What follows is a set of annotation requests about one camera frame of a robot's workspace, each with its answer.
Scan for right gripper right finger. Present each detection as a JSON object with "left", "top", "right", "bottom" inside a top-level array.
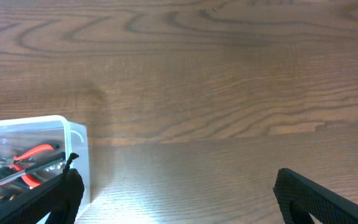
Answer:
[{"left": 273, "top": 168, "right": 358, "bottom": 224}]

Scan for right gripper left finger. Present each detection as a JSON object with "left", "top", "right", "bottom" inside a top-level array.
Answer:
[{"left": 0, "top": 152, "right": 85, "bottom": 224}]

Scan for red handled pliers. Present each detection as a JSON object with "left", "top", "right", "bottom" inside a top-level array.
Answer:
[{"left": 1, "top": 144, "right": 60, "bottom": 188}]

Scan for silver ratchet wrench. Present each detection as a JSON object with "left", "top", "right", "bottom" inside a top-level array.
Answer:
[{"left": 0, "top": 161, "right": 66, "bottom": 171}]

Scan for clear plastic container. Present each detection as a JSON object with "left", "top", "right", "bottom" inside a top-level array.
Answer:
[{"left": 0, "top": 115, "right": 91, "bottom": 217}]

